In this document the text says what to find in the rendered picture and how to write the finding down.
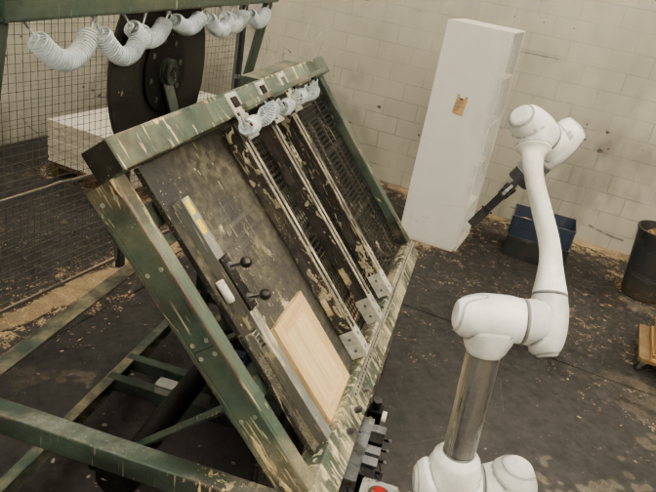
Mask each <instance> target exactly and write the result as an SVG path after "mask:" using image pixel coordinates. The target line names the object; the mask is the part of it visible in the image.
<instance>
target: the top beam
mask: <svg viewBox="0 0 656 492"><path fill-rule="evenodd" d="M324 66H326V68H327V70H326V71H324V72H322V73H320V74H318V75H316V78H319V77H320V76H322V75H324V74H326V73H327V72H329V71H330V69H329V68H328V66H327V64H326V62H325V60H324V59H323V57H322V56H320V57H317V58H315V59H312V60H309V61H305V62H302V63H300V64H297V65H295V66H292V67H289V68H287V69H284V70H281V71H279V72H276V73H273V74H271V75H269V76H267V77H264V78H261V79H259V80H256V81H253V82H251V83H248V84H245V85H243V86H240V87H238V88H235V89H232V90H230V91H227V92H224V93H222V94H219V95H216V96H214V97H212V98H210V99H207V100H204V101H202V102H197V103H195V104H192V105H189V106H187V107H184V108H182V109H179V110H176V111H174V112H171V113H168V114H166V115H163V116H160V117H158V118H155V119H153V120H150V121H147V122H145V123H143V124H140V125H138V126H135V127H132V128H130V129H127V130H125V131H122V132H119V133H117V134H114V135H111V136H109V137H106V138H104V139H102V140H101V141H99V142H98V143H95V144H94V145H92V146H91V147H89V148H87V149H86V150H84V151H83V152H81V155H82V157H83V159H84V160H85V162H86V164H87V165H88V167H89V168H90V170H91V171H92V173H93V175H94V176H95V178H96V179H97V181H98V182H99V183H100V184H101V185H102V184H104V183H106V182H108V181H109V180H111V179H113V178H114V177H116V176H118V175H120V174H122V173H124V172H125V173H127V172H129V171H131V170H133V169H135V168H137V167H139V166H141V165H143V164H144V163H146V162H148V161H150V160H152V159H154V158H156V157H158V156H160V155H162V154H164V153H166V152H168V151H170V150H172V149H174V148H176V147H178V146H181V145H183V144H186V143H188V142H190V141H192V140H194V139H196V138H198V137H200V136H202V135H204V134H206V133H208V132H210V131H212V130H214V129H216V128H218V127H220V126H222V125H224V124H225V123H227V122H229V121H232V120H234V119H236V117H235V115H234V113H233V111H232V110H231V108H230V106H229V105H228V103H227V101H226V98H225V97H224V95H225V94H228V93H230V92H233V91H235V92H236V94H237V96H238V97H239V98H240V100H241V102H242V103H245V102H247V101H249V100H251V99H253V98H255V97H258V96H259V95H260V94H259V92H258V91H257V89H256V87H255V85H254V83H256V82H259V81H261V80H264V82H265V83H266V86H267V88H268V90H269V91H271V90H273V89H276V88H278V87H280V86H281V85H280V83H279V81H278V79H277V77H276V76H275V75H276V74H278V73H281V72H284V74H285V75H286V77H287V79H288V81H289V82H291V81H294V80H296V79H298V78H300V77H303V76H305V75H307V74H309V73H312V72H314V71H316V70H317V69H320V68H322V67H324ZM264 104H265V103H264V101H262V102H259V103H257V104H254V105H252V106H250V107H248V108H246V109H247V110H248V112H250V111H252V110H254V109H256V108H258V107H260V106H262V105H264Z"/></svg>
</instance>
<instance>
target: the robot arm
mask: <svg viewBox="0 0 656 492"><path fill-rule="evenodd" d="M509 127H510V131H511V133H512V138H513V142H514V146H515V151H516V152H517V153H518V154H520V156H521V160H520V161H519V162H517V164H518V166H516V167H515V168H514V169H512V170H511V171H510V173H509V175H510V177H511V178H512V179H513V181H512V182H510V183H509V182H507V183H505V184H504V186H503V187H502V188H501V189H500V190H499V191H498V194H497V195H496V196H495V197H494V198H493V199H492V200H490V201H489V202H488V203H487V204H486V205H485V206H483V205H482V206H481V207H482V208H481V209H480V210H479V211H478V212H477V213H476V214H475V215H474V216H473V217H471V218H470V219H469V220H468V223H469V224H470V225H471V226H472V227H476V226H477V225H478V224H479V223H480V222H481V221H482V220H483V219H484V218H486V217H487V216H488V215H489V214H492V212H491V211H493V210H494V208H495V207H496V206H498V205H499V204H500V203H501V202H502V201H503V200H504V199H507V198H508V197H509V196H510V195H512V194H514V193H515V192H516V188H517V187H518V186H520V187H521V188H522V189H526V190H527V194H528V199H529V203H530V207H531V212H532V216H533V221H534V225H535V229H536V233H537V238H538V244H539V263H538V269H537V273H536V278H535V282H534V286H533V290H532V296H531V299H521V298H518V297H514V296H509V295H501V294H489V293H478V294H472V295H467V296H465V297H462V298H461V299H459V300H458V301H457V302H456V304H455V305H454V308H453V311H452V318H451V321H452V326H453V329H454V331H455V332H456V333H457V334H458V335H459V336H460V337H463V341H464V346H465V348H466V354H465V358H464V362H463V366H462V371H461V375H460V379H459V383H458V386H457V392H456V396H455V400H454V405H453V409H452V413H451V417H450V421H449V425H448V430H447V433H446V437H445V441H444V442H441V443H439V444H438V445H436V446H435V448H434V450H433V451H432V452H431V454H430V456H429V457H423V458H422V459H420V460H419V461H418V462H417V464H416V465H415V466H414V467H413V472H412V487H413V492H538V484H537V480H536V475H535V473H534V470H533V468H532V466H531V464H530V463H529V462H528V461H527V460H525V459H524V458H522V457H520V456H516V455H504V456H501V457H498V458H496V459H495V460H494V461H493V462H488V463H484V464H481V463H480V459H479V457H478V455H477V454H476V449H477V445H478V441H479V438H480V434H481V431H482V427H483V423H484V419H485V416H486V412H487V408H488V404H489V400H490V397H491V393H492V389H493V386H494V383H495V379H496V375H497V371H498V367H499V364H500V360H501V358H502V357H503V356H505V355H506V354H507V352H508V350H509V349H510V348H511V347H512V346H513V344H520V345H525V346H528V351H529V352H530V353H532V354H533V355H535V356H536V357H538V358H548V357H557V356H558V354H559V353H560V352H561V350H562V348H563V346H564V343H565V340H566V336H567V331H568V323H569V304H568V293H567V288H566V282H565V276H564V269H563V260H562V253H561V246H560V240H559V235H558V231H557V227H556V223H555V219H554V213H553V209H552V205H551V202H550V199H549V195H548V191H547V187H546V183H545V179H544V176H545V175H546V174H547V173H548V172H549V171H550V170H551V169H553V168H554V167H556V166H558V165H560V164H561V163H562V162H563V161H565V160H566V159H567V158H568V157H569V156H570V155H571V154H572V153H573V152H574V151H575V150H576V149H577V148H578V146H579V145H580V144H581V142H582V141H583V139H584V137H585V132H584V130H583V128H582V127H581V125H580V124H579V123H578V122H576V121H575V120H574V119H573V118H571V117H568V118H565V119H562V120H559V121H557V122H555V121H554V119H553V118H552V117H551V116H550V115H549V114H548V113H547V112H546V111H544V110H543V109H542V108H541V107H539V106H537V105H533V104H527V105H522V106H519V107H517V108H516V109H515V110H514V111H513V112H512V113H511V115H510V118H509Z"/></svg>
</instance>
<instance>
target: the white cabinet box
mask: <svg viewBox="0 0 656 492"><path fill-rule="evenodd" d="M525 32H526V31H525V30H520V29H515V28H511V27H506V26H501V25H497V24H492V23H487V22H482V21H477V20H469V19H452V20H448V23H447V26H446V31H445V35H444V39H443V44H442V48H441V52H440V57H439V61H438V65H437V69H436V74H435V77H434V81H433V86H432V90H431V94H430V102H429V106H428V111H427V115H426V119H425V124H424V128H423V132H422V136H421V140H420V144H419V148H418V153H417V157H416V161H415V166H414V170H413V174H412V179H411V183H410V186H409V191H408V195H407V199H406V204H405V208H404V212H403V216H402V221H401V223H402V225H403V227H404V229H405V230H406V232H407V234H408V236H409V238H411V239H414V240H417V241H420V242H423V243H426V244H429V245H431V246H435V247H438V248H441V249H444V250H447V251H450V252H455V251H456V250H457V249H458V248H459V246H460V245H461V244H462V242H463V241H464V240H465V239H466V237H467V236H468V235H469V232H470V229H471V225H470V224H469V223H468V220H469V219H470V218H471V217H473V216H474V213H475V209H476V205H477V202H478V198H479V195H480V192H481V189H482V185H483V182H484V178H485V174H486V171H487V167H488V164H489V160H490V157H491V153H492V150H493V146H494V142H495V140H496V136H497V133H498V129H499V126H500V122H501V118H502V115H503V111H504V108H505V104H506V101H507V97H508V94H509V90H510V86H511V83H512V80H513V74H514V71H515V67H516V64H517V60H518V56H519V53H520V49H521V46H522V42H523V39H524V35H525Z"/></svg>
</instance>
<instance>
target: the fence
mask: <svg viewBox="0 0 656 492"><path fill-rule="evenodd" d="M186 200H189V201H190V203H191V205H192V206H193V208H194V210H195V211H196V213H195V214H194V215H193V216H192V214H191V213H190V211H189V209H188V208H187V206H186V204H185V201H186ZM172 206H173V207H174V209H175V211H176V212H177V214H178V215H179V217H180V219H181V220H182V222H183V224H184V226H185V228H186V229H187V231H188V232H189V234H190V236H191V237H192V239H193V241H194V242H195V244H196V245H197V247H198V249H199V250H200V252H201V254H202V255H203V257H204V258H205V260H206V262H207V263H208V265H209V267H210V268H211V270H212V271H213V272H214V274H215V275H216V277H217V279H218V280H221V279H223V280H224V281H225V283H226V285H227V287H228V288H229V290H230V292H231V293H232V295H233V297H234V299H235V301H234V302H232V304H233V305H234V307H235V308H236V310H237V312H238V313H239V315H240V317H241V318H242V320H243V321H244V323H245V325H246V326H247V328H248V330H249V331H252V330H254V329H257V330H258V332H259V333H260V335H261V336H262V338H263V340H264V341H265V343H266V348H265V349H264V351H263V354H264V356H265V357H266V360H267V361H268V363H269V364H270V366H271V368H272V369H273V371H274V373H275V374H276V376H277V377H278V379H279V381H280V382H281V384H282V386H283V387H284V388H285V389H286V391H287V393H288V394H289V396H290V398H291V399H292V401H293V402H294V404H295V406H296V407H297V409H298V411H299V412H300V414H301V415H302V417H303V419H304V420H305V422H306V424H307V426H308V427H309V429H310V431H311V432H312V434H313V436H314V437H315V439H316V440H317V442H318V443H321V442H324V441H327V440H328V439H329V437H330V434H331V430H330V429H329V427H328V425H327V424H326V422H325V420H324V419H323V417H322V415H321V414H320V412H319V410H318V409H317V407H316V405H315V404H314V402H313V401H312V399H311V397H310V396H309V394H308V392H307V390H306V388H305V387H304V385H303V383H302V382H301V380H300V378H299V377H298V375H297V373H296V372H295V370H294V369H293V367H292V365H291V364H290V362H289V360H288V359H287V357H286V355H285V354H284V352H283V350H282V349H281V347H280V345H279V344H278V342H277V341H276V340H275V338H274V337H273V335H272V333H271V332H270V330H269V328H268V327H267V324H266V323H265V321H264V319H263V318H262V316H261V314H260V313H259V311H258V310H257V308H256V307H254V309H253V310H251V311H249V309H248V308H247V307H246V305H245V304H244V302H243V300H242V299H241V297H240V295H239V294H238V292H237V290H236V289H235V287H234V286H233V284H232V282H231V281H230V279H229V277H228V276H227V274H226V272H225V270H224V269H223V267H222V265H221V264H220V262H219V258H220V257H221V256H222V255H223V254H224V253H223V251H222V250H221V248H220V246H219V245H218V243H217V241H216V240H215V238H214V236H213V235H212V233H211V231H210V230H209V228H208V227H207V226H206V224H205V222H204V221H203V219H202V218H201V216H200V214H199V213H198V211H197V209H196V208H195V206H194V204H193V203H192V201H191V199H190V198H189V196H186V197H184V198H183V199H181V200H179V201H177V202H176V203H174V204H173V205H172ZM198 219H201V221H202V223H203V224H204V225H205V227H206V228H207V230H208V232H206V233H205V234H204V233H203V231H202V230H201V228H200V226H199V225H198V223H197V222H196V221H197V220H198Z"/></svg>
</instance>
